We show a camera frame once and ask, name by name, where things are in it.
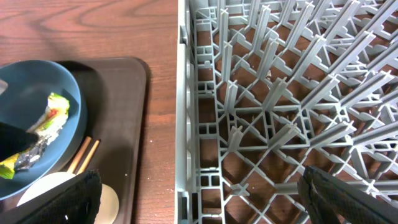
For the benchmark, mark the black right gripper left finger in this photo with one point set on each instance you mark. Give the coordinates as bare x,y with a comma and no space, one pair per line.
75,201

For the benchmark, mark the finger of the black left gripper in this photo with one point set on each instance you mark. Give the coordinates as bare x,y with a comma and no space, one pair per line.
14,140

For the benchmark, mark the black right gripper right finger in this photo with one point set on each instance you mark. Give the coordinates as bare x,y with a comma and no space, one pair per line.
325,197

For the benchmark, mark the yellow green snack wrapper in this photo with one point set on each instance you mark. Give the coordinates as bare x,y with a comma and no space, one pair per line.
47,129

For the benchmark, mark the grey dishwasher rack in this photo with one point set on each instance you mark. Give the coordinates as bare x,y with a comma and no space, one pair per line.
266,88

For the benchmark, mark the white cup green inside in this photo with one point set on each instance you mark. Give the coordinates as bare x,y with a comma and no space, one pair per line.
108,209

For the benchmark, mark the right wooden chopstick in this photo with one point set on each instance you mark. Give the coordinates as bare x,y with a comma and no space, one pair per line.
88,158

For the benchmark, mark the wooden chopstick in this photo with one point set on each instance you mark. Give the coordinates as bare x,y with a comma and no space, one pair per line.
88,158
76,160

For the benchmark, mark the left wooden chopstick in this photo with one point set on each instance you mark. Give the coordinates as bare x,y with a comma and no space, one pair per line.
76,160

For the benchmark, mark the dark blue plate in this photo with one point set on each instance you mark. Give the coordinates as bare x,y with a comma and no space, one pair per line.
24,101

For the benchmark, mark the brown serving tray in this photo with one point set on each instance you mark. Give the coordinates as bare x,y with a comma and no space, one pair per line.
114,90

